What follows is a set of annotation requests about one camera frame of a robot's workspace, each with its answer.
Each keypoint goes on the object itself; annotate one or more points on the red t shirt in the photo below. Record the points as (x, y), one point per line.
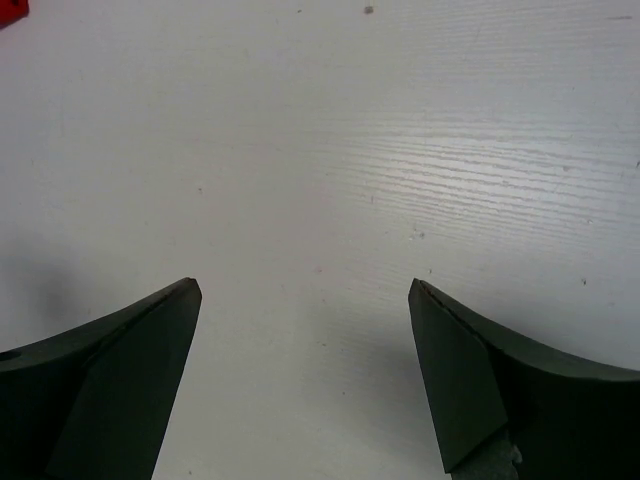
(12, 11)

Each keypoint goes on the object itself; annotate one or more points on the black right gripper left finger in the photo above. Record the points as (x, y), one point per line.
(94, 402)

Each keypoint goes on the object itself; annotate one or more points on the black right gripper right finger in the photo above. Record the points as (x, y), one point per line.
(505, 406)

